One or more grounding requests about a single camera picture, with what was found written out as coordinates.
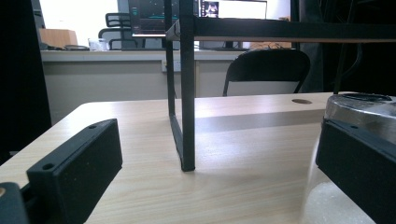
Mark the monitor with dark graph screen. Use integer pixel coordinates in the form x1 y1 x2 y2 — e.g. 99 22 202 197
128 0 200 38

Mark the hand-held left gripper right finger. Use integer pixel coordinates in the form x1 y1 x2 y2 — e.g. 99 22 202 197
315 117 396 224

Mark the small dark device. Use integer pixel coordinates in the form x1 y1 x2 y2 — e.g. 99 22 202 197
64 44 91 51

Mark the black metal shelf rack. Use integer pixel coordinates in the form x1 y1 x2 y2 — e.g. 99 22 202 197
163 0 396 173

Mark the clear plastic cup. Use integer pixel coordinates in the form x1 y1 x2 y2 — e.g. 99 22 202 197
88 37 108 51

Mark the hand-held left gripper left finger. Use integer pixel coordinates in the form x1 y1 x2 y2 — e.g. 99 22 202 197
26 118 123 224

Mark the white wall socket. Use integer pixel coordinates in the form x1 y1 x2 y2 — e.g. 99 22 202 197
162 59 182 73

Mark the glass jar with metal lid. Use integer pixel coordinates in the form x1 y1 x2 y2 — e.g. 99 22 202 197
300 92 396 224

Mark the long beige office desk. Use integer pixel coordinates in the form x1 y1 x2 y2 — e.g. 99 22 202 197
40 48 307 125

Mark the monitor with bright screen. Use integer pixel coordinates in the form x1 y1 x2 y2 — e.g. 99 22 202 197
199 0 268 21

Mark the black folding chair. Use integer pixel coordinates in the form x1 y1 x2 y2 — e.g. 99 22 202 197
222 49 311 97

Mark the black office chair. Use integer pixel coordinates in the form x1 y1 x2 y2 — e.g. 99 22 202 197
98 12 138 50

